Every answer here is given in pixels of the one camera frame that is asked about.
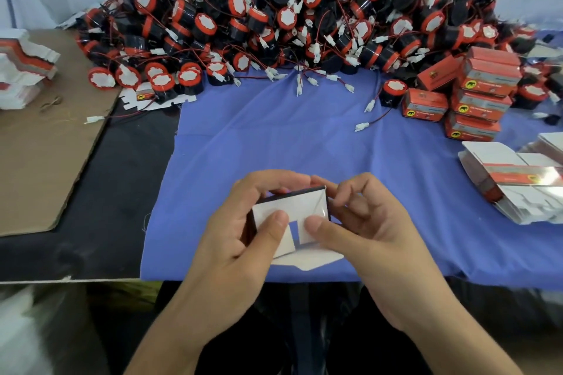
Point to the blue cloth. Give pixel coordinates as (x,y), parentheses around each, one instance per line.
(229,142)

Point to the pile of black red buzzers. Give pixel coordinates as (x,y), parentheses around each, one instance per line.
(299,10)

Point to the single red black buzzer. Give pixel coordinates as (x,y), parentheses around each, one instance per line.
(393,89)

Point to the person's left forearm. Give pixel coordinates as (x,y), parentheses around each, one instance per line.
(176,344)

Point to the stack of paper boxes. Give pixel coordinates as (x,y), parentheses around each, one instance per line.
(515,177)
(25,63)

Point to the rubber band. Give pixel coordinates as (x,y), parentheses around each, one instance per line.
(50,103)

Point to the person's left hand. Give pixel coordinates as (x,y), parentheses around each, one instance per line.
(224,260)

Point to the brown cardboard sheet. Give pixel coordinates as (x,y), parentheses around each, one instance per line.
(44,150)

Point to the person's right hand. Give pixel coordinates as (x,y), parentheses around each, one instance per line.
(387,252)

